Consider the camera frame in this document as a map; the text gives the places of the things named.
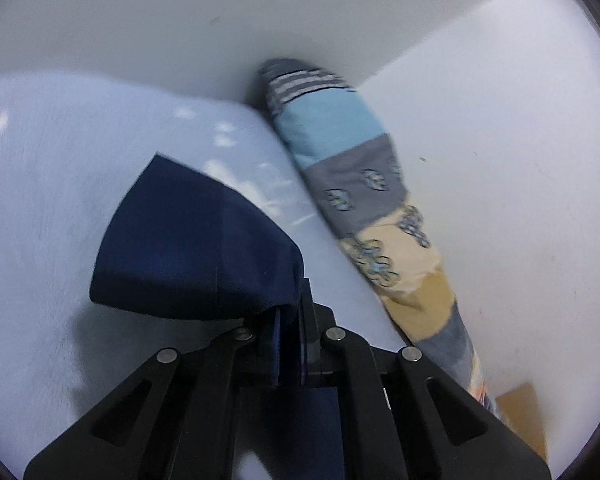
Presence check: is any rolled patchwork printed quilt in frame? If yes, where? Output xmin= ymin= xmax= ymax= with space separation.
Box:
xmin=257 ymin=57 xmax=506 ymax=421

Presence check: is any navy blue garment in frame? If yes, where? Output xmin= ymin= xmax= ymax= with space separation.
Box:
xmin=89 ymin=154 xmax=346 ymax=480

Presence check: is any light blue fleece blanket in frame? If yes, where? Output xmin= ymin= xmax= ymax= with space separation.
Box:
xmin=0 ymin=72 xmax=411 ymax=480

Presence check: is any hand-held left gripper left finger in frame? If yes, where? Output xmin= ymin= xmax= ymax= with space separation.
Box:
xmin=24 ymin=309 xmax=282 ymax=480

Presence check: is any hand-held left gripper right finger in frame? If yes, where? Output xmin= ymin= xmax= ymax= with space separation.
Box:
xmin=298 ymin=279 xmax=552 ymax=480

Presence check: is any brown wooden board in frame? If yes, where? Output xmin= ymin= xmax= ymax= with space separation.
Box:
xmin=495 ymin=382 xmax=549 ymax=462

